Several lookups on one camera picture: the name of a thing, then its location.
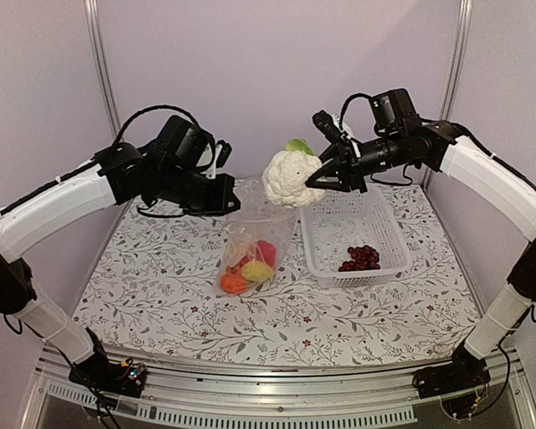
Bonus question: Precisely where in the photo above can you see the white toy cauliflower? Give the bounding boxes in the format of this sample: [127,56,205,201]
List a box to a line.
[262,139,325,207]

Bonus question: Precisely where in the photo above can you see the red toy bell pepper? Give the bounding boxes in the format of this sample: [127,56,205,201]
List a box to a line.
[254,240,277,268]

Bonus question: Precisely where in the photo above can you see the white plastic basket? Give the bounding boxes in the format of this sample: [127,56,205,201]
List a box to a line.
[300,184,412,288]

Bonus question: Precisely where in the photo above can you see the floral table mat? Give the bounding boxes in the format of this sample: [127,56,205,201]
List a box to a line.
[73,186,479,366]

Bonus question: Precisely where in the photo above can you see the aluminium frame post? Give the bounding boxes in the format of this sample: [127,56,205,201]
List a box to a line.
[422,0,474,187]
[83,0,121,137]

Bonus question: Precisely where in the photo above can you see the right aluminium frame post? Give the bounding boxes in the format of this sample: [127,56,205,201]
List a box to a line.
[422,0,474,187]

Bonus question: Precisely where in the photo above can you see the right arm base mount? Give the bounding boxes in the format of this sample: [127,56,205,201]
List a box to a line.
[412,346,490,420]

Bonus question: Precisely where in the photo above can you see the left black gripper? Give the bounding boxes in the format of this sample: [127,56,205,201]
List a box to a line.
[155,164,241,216]

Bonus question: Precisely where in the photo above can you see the left aluminium frame post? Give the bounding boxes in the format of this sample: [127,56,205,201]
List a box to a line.
[83,0,121,137]

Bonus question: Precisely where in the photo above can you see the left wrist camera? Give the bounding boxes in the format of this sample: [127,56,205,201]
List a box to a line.
[200,140,232,179]

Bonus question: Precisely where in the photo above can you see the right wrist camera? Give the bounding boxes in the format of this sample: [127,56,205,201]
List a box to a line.
[312,110,349,146]

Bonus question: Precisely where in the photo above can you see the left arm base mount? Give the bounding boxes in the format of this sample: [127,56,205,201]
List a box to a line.
[69,328,147,399]

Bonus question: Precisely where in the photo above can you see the orange toy pumpkin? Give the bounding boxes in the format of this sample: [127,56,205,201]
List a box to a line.
[220,267,247,294]

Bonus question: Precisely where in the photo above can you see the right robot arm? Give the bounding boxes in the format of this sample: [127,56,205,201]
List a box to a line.
[306,88,536,390]

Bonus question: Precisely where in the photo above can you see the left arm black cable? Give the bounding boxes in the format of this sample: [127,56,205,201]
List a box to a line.
[115,104,197,144]

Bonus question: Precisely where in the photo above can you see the front aluminium rail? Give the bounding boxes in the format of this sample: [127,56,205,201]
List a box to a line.
[20,347,536,428]

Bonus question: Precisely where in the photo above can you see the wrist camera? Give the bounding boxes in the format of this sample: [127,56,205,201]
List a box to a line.
[312,110,349,146]
[200,140,232,179]

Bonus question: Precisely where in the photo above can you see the dark red toy grapes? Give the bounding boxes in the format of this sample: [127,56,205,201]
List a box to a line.
[338,245,381,272]

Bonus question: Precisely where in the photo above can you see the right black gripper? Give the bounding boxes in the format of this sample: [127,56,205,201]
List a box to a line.
[306,130,407,191]

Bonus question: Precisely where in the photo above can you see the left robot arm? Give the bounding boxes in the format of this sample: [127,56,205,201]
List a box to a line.
[0,115,240,388]

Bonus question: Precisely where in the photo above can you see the clear zip top bag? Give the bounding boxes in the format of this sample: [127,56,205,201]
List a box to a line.
[218,178,297,295]

